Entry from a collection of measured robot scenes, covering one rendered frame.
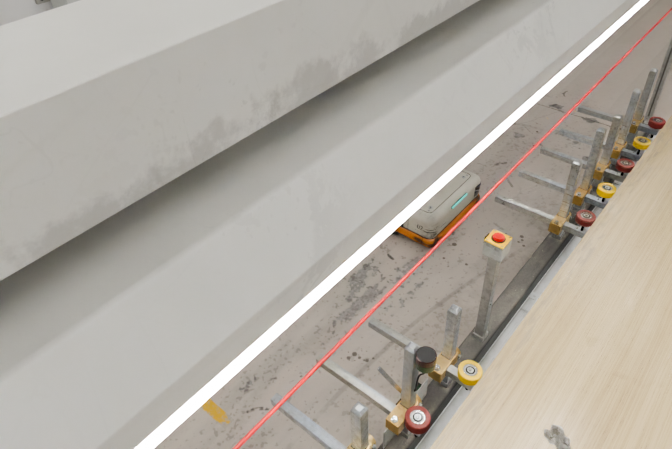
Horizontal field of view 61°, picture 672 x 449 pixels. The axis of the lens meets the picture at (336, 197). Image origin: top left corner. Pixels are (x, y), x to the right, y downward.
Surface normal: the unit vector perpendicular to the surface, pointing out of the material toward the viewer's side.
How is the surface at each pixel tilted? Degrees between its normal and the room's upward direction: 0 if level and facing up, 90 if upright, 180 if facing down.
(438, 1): 90
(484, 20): 0
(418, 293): 0
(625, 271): 0
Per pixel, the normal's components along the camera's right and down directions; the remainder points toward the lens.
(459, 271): -0.04, -0.78
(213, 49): 0.76, 0.38
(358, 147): 0.65, -0.05
